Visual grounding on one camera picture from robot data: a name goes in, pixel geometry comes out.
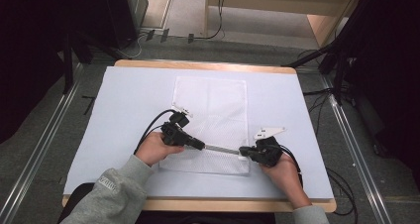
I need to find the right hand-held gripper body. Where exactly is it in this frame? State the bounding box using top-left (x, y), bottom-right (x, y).
top-left (250, 127), bottom-right (286, 168)

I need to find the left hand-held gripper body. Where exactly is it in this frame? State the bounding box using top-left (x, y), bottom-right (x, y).
top-left (160, 103), bottom-right (194, 148)

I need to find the thin grey rod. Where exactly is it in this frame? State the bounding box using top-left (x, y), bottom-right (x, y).
top-left (203, 144), bottom-right (241, 155)

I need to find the white mesh cloth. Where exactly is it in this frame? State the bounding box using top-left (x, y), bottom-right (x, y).
top-left (157, 75), bottom-right (251, 176)

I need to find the person's left hand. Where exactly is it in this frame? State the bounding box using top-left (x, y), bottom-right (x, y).
top-left (135, 132), bottom-right (185, 168)

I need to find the person's right hand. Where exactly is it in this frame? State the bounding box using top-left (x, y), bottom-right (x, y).
top-left (261, 154), bottom-right (311, 209)

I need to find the pale table cover sheet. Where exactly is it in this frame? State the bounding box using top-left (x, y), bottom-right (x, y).
top-left (63, 65), bottom-right (335, 200)

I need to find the person's dark lap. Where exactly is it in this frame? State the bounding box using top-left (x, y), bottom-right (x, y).
top-left (135, 210), bottom-right (276, 224)

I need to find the wooden table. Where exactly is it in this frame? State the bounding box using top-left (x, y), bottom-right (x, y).
top-left (61, 58), bottom-right (338, 214)

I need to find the black metal stand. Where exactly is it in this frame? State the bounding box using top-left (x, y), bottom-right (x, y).
top-left (62, 32), bottom-right (95, 94)
top-left (280, 40), bottom-right (353, 105)

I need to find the black cabinet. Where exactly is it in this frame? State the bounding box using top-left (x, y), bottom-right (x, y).
top-left (102, 0), bottom-right (149, 50)

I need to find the black curtain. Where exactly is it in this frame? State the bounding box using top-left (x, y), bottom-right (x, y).
top-left (333, 0), bottom-right (420, 192)
top-left (0, 0), bottom-right (110, 144)

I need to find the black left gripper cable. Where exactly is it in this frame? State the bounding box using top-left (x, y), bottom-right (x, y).
top-left (133, 108), bottom-right (177, 155)

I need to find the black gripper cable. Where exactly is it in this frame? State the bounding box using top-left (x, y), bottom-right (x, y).
top-left (279, 144), bottom-right (304, 187)
top-left (133, 108), bottom-right (177, 155)

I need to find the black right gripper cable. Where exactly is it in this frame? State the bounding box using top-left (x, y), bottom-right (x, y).
top-left (279, 144), bottom-right (304, 187)

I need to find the black floor cable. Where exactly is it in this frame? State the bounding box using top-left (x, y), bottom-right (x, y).
top-left (302, 87), bottom-right (335, 136)
top-left (326, 167), bottom-right (360, 217)

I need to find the metal floor rail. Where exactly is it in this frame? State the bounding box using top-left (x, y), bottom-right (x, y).
top-left (0, 63), bottom-right (84, 224)
top-left (320, 74), bottom-right (394, 224)

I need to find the white floor cable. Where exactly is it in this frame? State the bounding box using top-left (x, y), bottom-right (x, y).
top-left (118, 32), bottom-right (148, 59)

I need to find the black hanging cable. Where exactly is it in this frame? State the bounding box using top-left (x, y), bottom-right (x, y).
top-left (192, 0), bottom-right (228, 41)

